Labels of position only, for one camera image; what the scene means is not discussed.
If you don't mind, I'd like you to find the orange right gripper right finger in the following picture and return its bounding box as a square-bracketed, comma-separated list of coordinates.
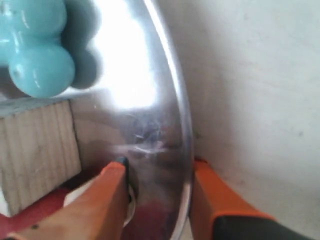
[191, 159, 307, 240]

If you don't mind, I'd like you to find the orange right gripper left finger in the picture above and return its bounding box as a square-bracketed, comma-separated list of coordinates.
[7, 157, 129, 240]

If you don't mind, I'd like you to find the large round metal plate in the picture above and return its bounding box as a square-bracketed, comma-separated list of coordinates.
[0, 0, 193, 240]

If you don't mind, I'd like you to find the small wooden block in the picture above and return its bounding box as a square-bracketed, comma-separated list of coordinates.
[0, 101, 82, 217]

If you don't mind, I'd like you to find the turquoise rubber bone toy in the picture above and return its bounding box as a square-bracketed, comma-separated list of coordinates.
[0, 0, 76, 98]

